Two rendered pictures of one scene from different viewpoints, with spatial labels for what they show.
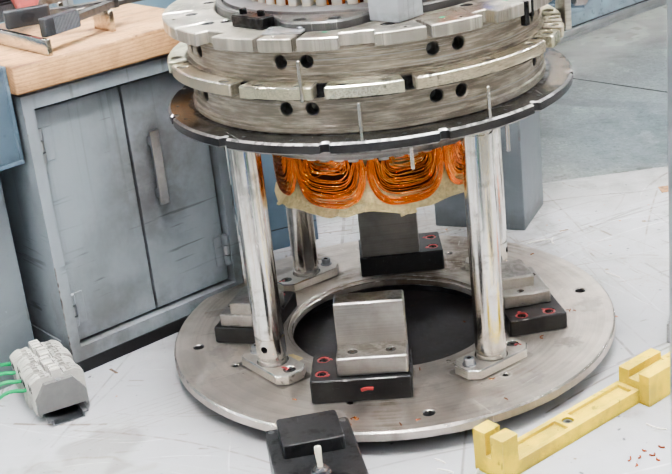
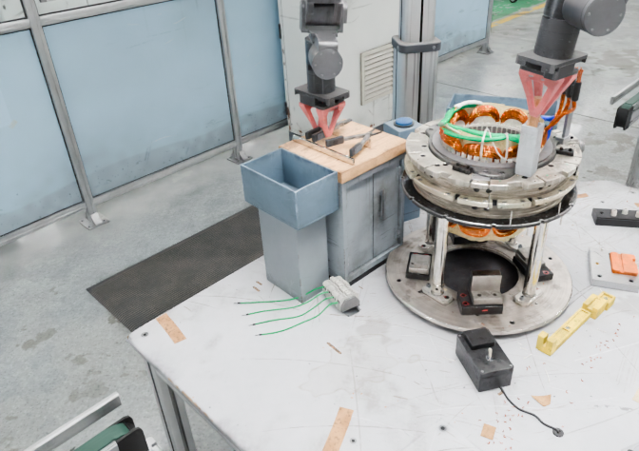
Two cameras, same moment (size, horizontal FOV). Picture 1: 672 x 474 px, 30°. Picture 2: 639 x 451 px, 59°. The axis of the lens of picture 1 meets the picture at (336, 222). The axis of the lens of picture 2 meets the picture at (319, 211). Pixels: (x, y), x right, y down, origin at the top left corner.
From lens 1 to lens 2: 0.44 m
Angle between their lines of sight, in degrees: 10
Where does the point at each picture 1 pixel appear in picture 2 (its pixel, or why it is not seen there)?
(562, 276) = not seen: hidden behind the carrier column
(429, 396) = (509, 313)
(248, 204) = (442, 236)
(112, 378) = (361, 291)
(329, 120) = (493, 213)
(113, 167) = (366, 205)
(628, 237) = (554, 225)
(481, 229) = (538, 250)
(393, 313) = (496, 280)
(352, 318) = (479, 282)
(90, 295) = (353, 257)
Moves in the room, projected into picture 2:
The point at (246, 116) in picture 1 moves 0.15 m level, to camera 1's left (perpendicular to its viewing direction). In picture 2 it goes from (454, 206) to (370, 213)
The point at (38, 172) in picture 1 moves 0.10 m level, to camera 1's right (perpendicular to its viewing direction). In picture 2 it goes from (343, 212) to (394, 208)
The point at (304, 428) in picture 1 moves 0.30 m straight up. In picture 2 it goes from (476, 336) to (496, 188)
